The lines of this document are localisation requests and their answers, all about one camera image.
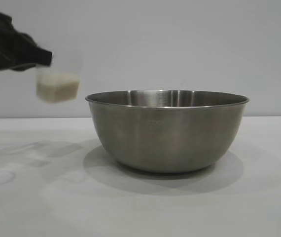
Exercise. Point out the stainless steel mixing bowl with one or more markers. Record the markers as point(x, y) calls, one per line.
point(167, 138)

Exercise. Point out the clear plastic measuring cup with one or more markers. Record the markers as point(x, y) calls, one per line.
point(61, 71)

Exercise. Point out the white uncooked rice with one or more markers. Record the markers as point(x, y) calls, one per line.
point(58, 87)

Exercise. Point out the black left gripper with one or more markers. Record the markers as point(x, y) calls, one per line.
point(5, 44)

